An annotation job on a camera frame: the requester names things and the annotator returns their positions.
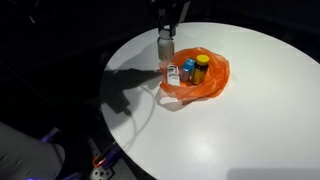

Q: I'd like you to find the orange plastic bag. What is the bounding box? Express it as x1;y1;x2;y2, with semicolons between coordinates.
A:
158;46;231;102

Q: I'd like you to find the yellow cap dark bottle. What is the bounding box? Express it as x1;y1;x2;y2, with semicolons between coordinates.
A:
189;53;211;86

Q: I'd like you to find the blue medicine box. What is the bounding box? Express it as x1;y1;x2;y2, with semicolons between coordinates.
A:
179;57;197;83

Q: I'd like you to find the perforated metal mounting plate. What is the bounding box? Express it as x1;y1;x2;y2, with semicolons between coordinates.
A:
87;135;118;180

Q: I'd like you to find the white barcode label bottle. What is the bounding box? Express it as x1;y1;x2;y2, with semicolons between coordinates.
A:
165;63;181;87

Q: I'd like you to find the white cap medicine bottle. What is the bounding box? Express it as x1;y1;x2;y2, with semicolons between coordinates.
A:
156;29;176;62

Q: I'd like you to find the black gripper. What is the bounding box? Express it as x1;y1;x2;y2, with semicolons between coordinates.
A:
150;0;192;39

